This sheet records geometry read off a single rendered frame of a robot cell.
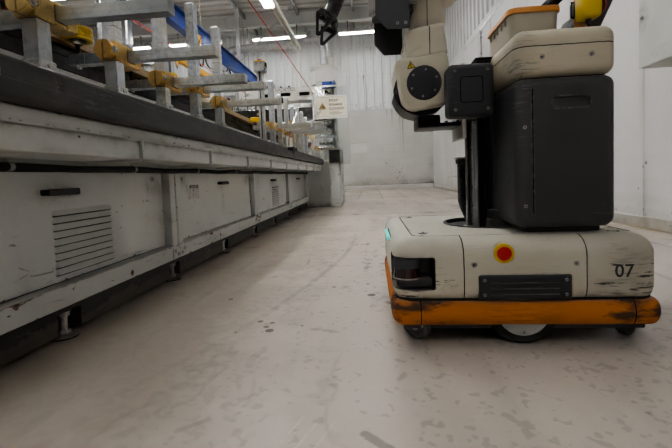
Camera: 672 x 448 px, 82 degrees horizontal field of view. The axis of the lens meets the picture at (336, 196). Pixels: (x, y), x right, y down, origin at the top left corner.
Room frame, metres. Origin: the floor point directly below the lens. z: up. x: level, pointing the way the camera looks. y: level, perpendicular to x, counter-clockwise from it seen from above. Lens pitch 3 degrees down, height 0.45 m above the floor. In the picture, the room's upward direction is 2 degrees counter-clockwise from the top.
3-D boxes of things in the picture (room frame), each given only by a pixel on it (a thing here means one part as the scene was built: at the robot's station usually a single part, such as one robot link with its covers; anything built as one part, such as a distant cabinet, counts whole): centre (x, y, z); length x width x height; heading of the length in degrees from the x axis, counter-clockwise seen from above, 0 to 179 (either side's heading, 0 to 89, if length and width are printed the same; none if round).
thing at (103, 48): (1.10, 0.60, 0.82); 0.14 x 0.06 x 0.05; 175
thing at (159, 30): (1.33, 0.58, 0.87); 0.04 x 0.04 x 0.48; 85
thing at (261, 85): (1.61, 0.49, 0.83); 0.43 x 0.03 x 0.04; 85
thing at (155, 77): (1.35, 0.58, 0.80); 0.14 x 0.06 x 0.05; 175
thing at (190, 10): (1.58, 0.55, 0.93); 0.04 x 0.04 x 0.48; 85
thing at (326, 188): (6.00, 0.71, 0.95); 1.65 x 0.70 x 1.90; 85
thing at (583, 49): (1.26, -0.59, 0.59); 0.55 x 0.34 x 0.83; 175
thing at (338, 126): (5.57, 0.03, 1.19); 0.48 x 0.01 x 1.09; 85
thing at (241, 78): (1.37, 0.51, 0.80); 0.43 x 0.03 x 0.04; 85
